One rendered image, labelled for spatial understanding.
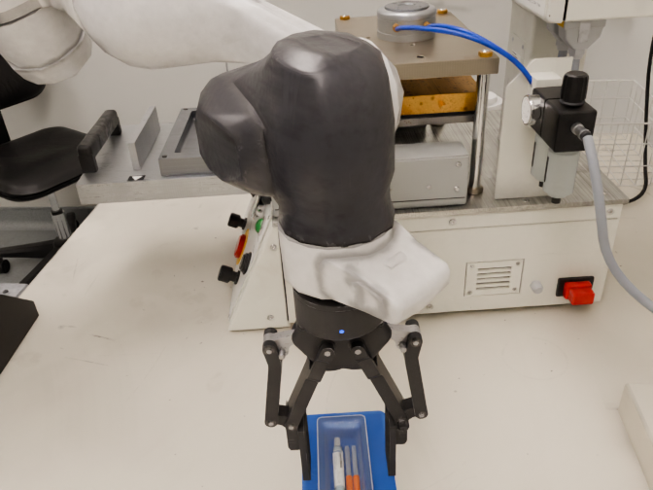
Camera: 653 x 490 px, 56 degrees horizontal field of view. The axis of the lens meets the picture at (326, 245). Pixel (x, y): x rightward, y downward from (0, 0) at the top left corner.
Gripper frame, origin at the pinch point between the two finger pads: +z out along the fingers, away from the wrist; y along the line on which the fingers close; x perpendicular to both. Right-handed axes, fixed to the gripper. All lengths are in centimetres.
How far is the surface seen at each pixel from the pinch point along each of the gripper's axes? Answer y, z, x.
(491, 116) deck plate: -28, -10, -61
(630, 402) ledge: -31.8, 4.3, -7.9
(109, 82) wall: 83, 17, -195
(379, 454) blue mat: -3.5, 7.8, -5.5
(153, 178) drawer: 23.7, -14.4, -34.1
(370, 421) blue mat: -2.9, 7.8, -10.3
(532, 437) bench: -20.9, 8.0, -6.8
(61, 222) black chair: 102, 60, -164
